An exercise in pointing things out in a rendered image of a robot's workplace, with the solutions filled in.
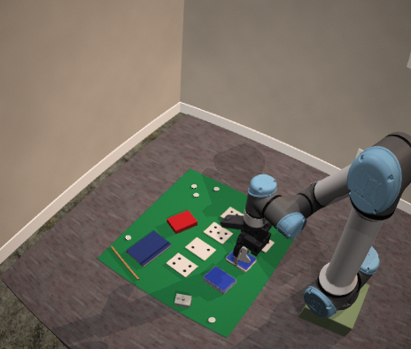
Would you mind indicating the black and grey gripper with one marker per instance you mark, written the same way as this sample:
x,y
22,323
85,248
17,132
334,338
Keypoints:
x,y
248,239

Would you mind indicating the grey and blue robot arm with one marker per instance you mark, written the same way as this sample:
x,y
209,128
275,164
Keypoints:
x,y
375,180

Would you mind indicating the green felt play mat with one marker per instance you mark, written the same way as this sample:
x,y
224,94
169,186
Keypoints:
x,y
162,282

